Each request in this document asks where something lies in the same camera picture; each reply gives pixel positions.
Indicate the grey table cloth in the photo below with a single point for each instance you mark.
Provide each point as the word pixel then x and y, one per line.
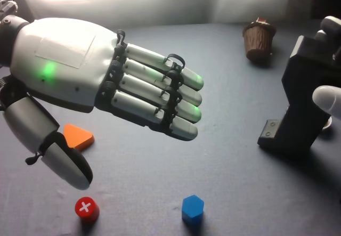
pixel 160 180

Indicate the blue hexagonal block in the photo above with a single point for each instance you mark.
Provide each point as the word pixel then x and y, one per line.
pixel 192 208

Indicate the red cylinder block white cross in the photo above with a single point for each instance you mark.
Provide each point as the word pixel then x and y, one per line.
pixel 85 208

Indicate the brown toy cupcake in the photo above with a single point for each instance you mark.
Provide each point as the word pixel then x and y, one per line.
pixel 258 41

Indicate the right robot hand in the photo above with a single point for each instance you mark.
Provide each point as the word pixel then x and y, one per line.
pixel 329 100

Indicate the white backdrop curtain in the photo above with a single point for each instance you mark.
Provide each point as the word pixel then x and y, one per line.
pixel 186 4

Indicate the small white cup with spoon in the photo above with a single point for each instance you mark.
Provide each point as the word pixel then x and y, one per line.
pixel 327 124

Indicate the orange triangular block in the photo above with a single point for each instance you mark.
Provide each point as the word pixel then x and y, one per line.
pixel 80 137

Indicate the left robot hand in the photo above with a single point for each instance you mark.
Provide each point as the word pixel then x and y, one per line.
pixel 61 60

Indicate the black toy brick phone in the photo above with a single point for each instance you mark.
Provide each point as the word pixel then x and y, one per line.
pixel 301 86

